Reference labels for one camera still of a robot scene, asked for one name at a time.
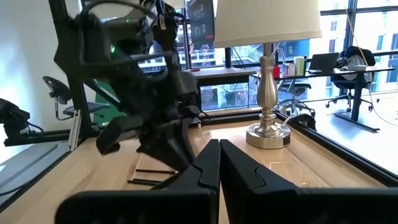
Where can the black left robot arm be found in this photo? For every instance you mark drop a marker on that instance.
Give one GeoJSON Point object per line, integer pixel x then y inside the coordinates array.
{"type": "Point", "coordinates": [93, 56]}

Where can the black office desk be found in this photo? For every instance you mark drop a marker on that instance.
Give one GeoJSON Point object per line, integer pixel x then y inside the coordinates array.
{"type": "Point", "coordinates": [357, 93]}

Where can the red cup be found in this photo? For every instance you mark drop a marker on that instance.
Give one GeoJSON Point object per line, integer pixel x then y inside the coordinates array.
{"type": "Point", "coordinates": [276, 72]}

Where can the green panel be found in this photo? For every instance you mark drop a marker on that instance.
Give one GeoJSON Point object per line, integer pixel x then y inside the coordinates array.
{"type": "Point", "coordinates": [109, 116]}

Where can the black office chair with jacket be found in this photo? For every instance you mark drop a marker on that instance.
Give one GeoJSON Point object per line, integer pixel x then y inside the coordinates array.
{"type": "Point", "coordinates": [360, 56]}

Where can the thin black makeup brush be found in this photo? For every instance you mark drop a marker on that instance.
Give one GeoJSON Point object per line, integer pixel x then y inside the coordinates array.
{"type": "Point", "coordinates": [144, 181]}

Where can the thin brush with white print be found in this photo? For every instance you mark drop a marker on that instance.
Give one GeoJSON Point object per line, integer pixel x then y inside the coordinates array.
{"type": "Point", "coordinates": [155, 171]}

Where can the grey mesh office chair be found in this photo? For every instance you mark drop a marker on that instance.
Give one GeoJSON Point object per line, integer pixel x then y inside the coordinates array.
{"type": "Point", "coordinates": [295, 85]}

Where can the silver table lamp white shade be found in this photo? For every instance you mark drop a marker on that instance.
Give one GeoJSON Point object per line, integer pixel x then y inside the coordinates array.
{"type": "Point", "coordinates": [267, 93]}

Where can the silver aluminium bar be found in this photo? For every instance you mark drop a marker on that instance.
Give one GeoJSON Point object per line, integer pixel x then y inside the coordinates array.
{"type": "Point", "coordinates": [74, 130]}

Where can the dark laptop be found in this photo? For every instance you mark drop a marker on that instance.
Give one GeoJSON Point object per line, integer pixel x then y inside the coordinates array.
{"type": "Point", "coordinates": [323, 62]}

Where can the black stool chair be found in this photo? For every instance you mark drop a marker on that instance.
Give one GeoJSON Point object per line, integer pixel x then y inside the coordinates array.
{"type": "Point", "coordinates": [56, 88]}

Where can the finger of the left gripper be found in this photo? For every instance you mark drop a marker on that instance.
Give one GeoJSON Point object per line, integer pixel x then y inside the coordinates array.
{"type": "Point", "coordinates": [160, 140]}
{"type": "Point", "coordinates": [183, 140]}

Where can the small white container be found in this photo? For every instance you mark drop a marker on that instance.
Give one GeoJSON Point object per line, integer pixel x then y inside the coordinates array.
{"type": "Point", "coordinates": [287, 70]}

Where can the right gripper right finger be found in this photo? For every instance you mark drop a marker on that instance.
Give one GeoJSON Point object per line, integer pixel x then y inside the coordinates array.
{"type": "Point", "coordinates": [280, 205]}

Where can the black hanging monitor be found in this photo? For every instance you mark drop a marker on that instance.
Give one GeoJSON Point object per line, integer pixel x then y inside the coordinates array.
{"type": "Point", "coordinates": [202, 21]}

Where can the tall white canister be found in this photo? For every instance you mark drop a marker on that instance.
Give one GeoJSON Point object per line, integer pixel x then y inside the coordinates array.
{"type": "Point", "coordinates": [299, 66]}

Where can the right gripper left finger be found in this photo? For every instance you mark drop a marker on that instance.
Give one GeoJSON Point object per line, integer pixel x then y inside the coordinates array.
{"type": "Point", "coordinates": [155, 205]}

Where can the black clamp on frame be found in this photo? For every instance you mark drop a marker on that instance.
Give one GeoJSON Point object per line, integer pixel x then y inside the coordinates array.
{"type": "Point", "coordinates": [304, 122]}

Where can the grey-topped standing desk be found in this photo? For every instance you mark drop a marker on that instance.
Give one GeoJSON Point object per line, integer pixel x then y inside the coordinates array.
{"type": "Point", "coordinates": [217, 73]}

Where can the black clamp-mounted device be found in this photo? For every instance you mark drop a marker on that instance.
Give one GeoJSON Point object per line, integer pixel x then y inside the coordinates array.
{"type": "Point", "coordinates": [14, 121]}

